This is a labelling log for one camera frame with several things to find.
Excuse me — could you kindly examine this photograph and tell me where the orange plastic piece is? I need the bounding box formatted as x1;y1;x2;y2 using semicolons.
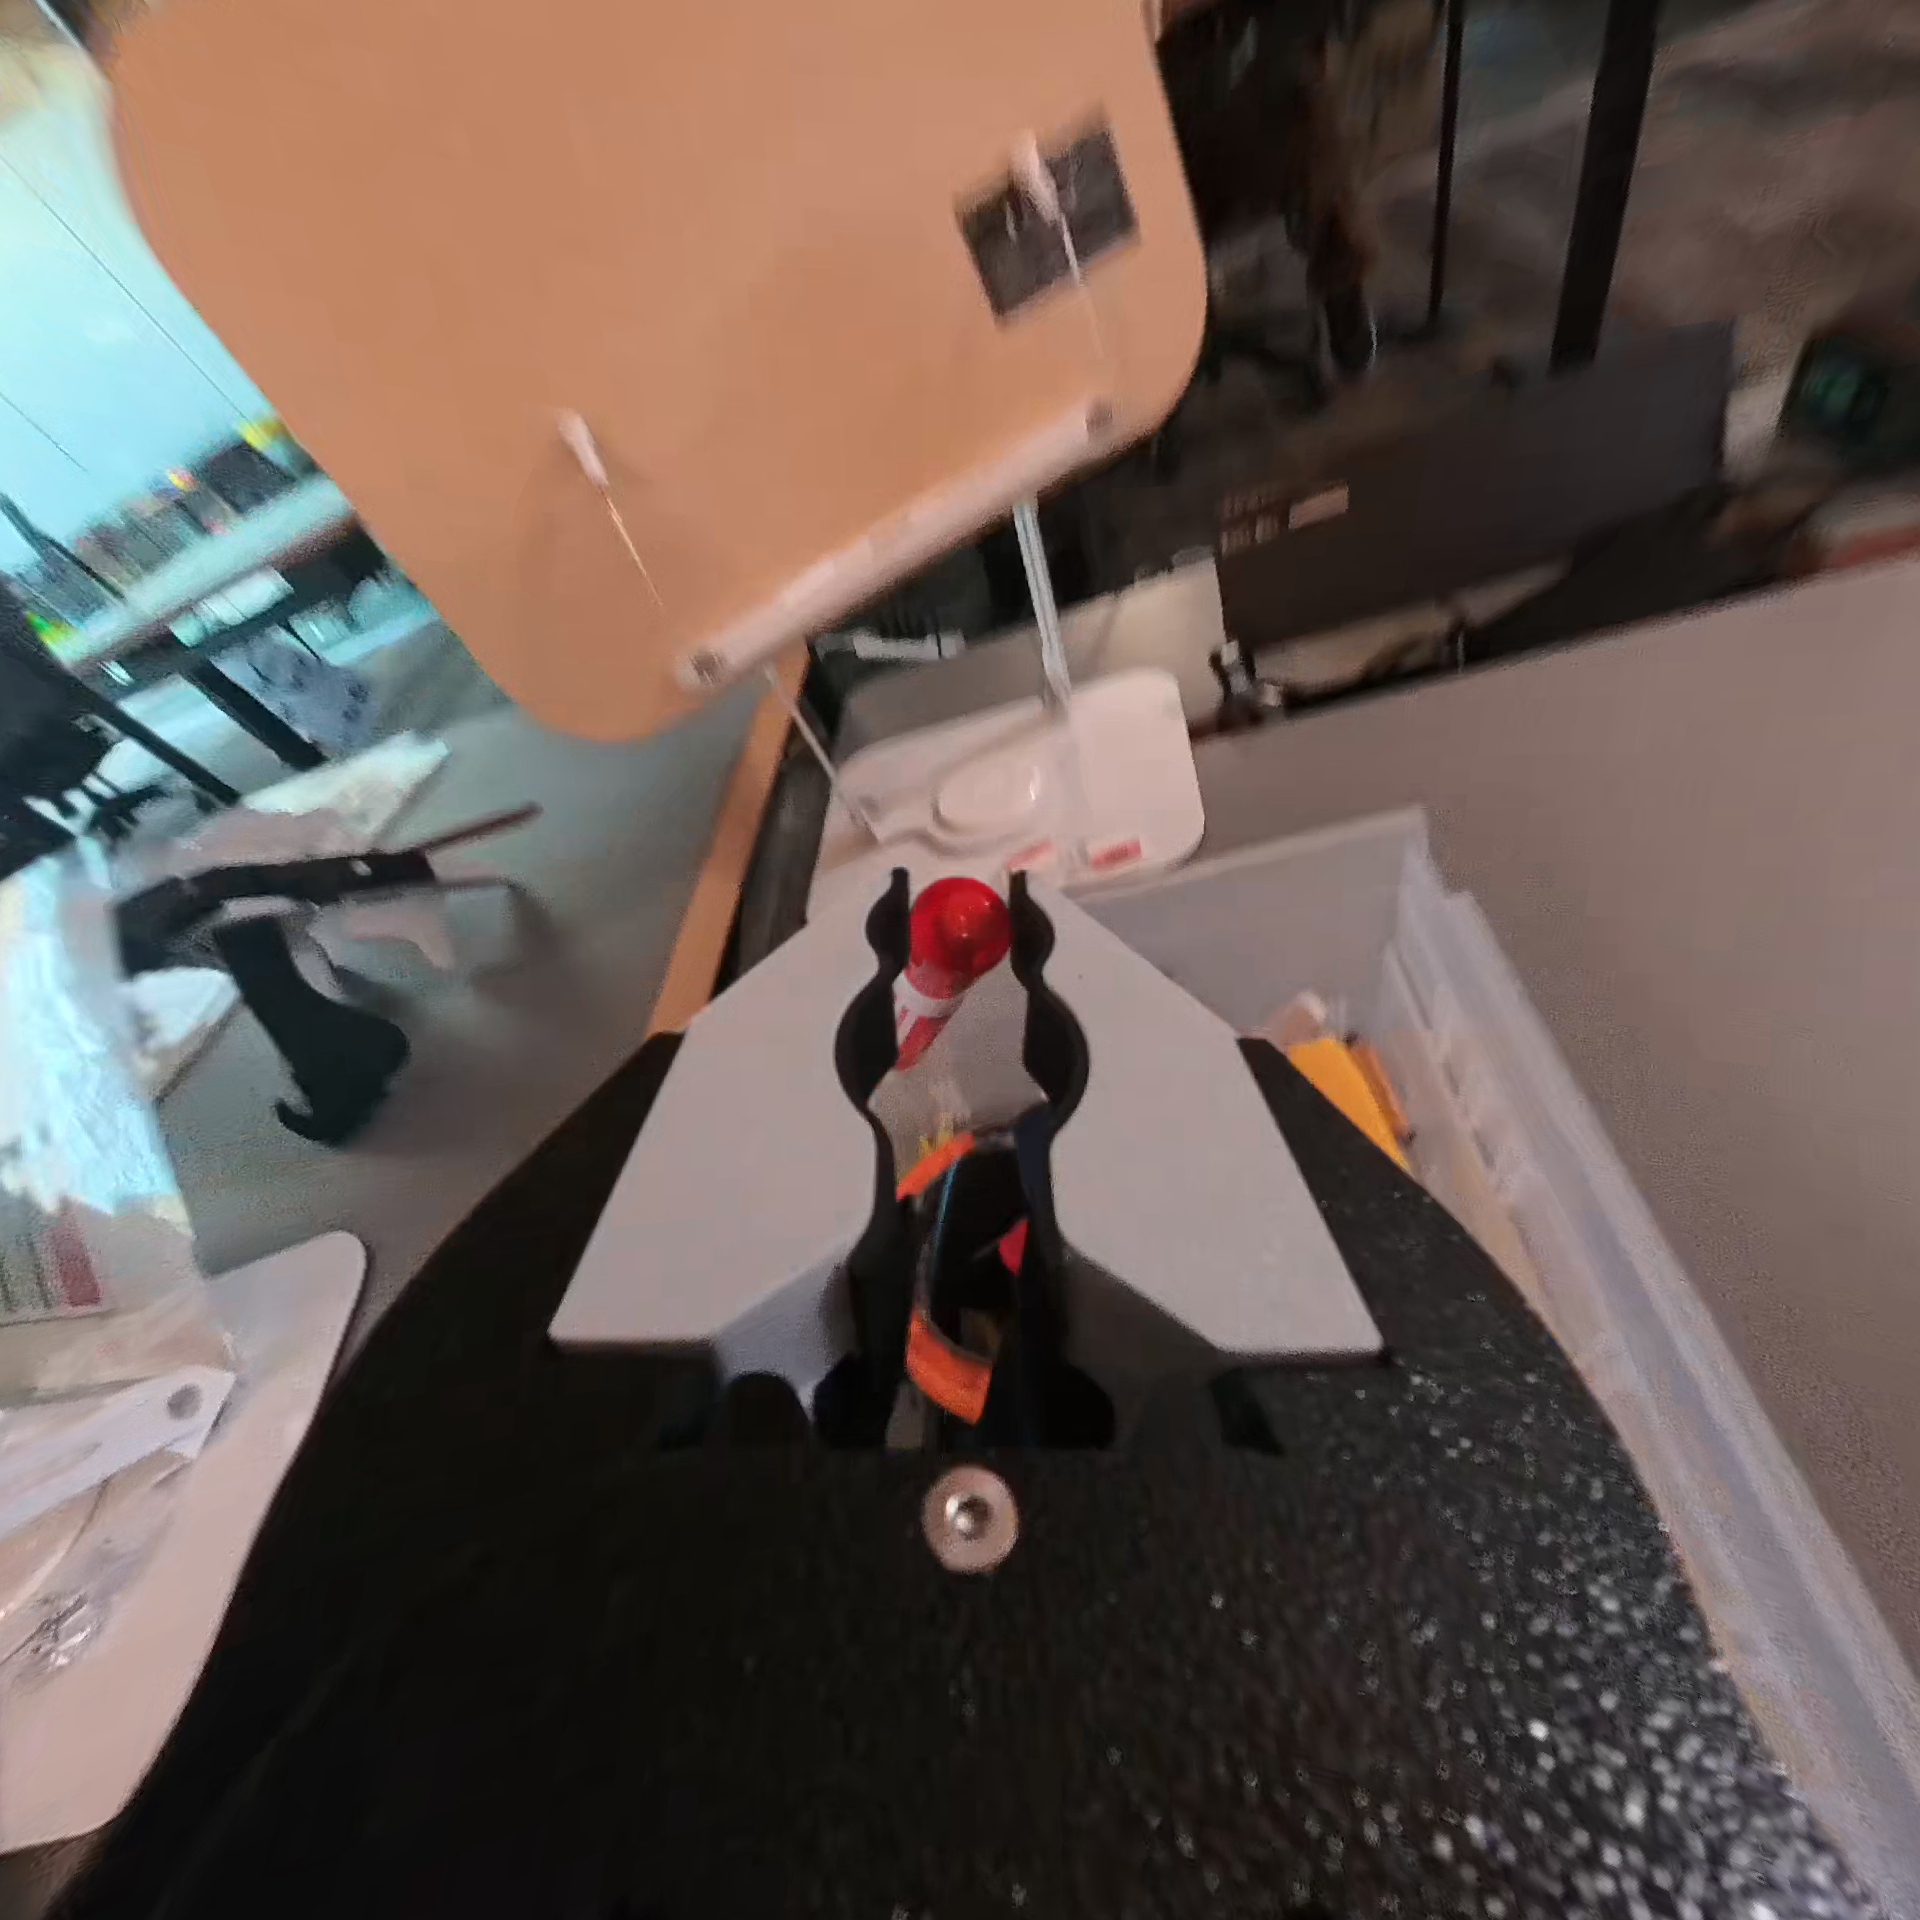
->
899;1133;999;1420

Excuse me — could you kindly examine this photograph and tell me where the wooden book stand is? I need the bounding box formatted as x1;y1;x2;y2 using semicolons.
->
107;0;1210;888

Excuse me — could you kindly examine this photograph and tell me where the clear plastic bin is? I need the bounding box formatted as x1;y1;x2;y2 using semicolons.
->
884;807;1920;1920

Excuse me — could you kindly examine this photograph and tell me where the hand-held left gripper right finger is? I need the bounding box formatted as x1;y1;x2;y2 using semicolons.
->
1003;869;1385;1425

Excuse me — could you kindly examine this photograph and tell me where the black and white gripper device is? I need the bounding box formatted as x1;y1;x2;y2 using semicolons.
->
116;804;546;1150

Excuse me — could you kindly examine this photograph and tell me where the white flat board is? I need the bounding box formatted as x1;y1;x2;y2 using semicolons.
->
0;1232;369;1855

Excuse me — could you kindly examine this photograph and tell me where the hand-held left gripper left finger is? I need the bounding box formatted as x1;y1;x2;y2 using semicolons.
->
548;869;921;1409

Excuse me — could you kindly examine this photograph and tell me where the red whiteboard marker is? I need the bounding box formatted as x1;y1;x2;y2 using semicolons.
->
891;877;1010;1073

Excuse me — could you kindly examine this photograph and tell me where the black tripod stand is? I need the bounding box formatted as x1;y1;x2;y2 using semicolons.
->
1424;0;1664;377

